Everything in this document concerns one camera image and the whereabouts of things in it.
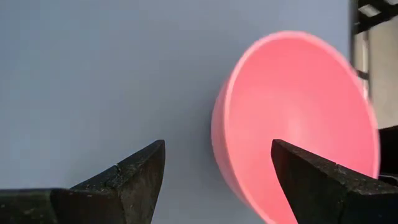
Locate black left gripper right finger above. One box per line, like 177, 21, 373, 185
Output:
271, 138, 398, 224

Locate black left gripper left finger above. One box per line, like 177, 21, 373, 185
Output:
0, 139, 166, 224

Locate large pink bowl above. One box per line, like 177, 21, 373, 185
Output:
210, 30, 381, 224

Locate wooden table side board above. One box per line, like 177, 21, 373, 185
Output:
354, 21, 398, 129

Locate black metal table frame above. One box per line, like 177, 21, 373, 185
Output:
349, 0, 398, 82

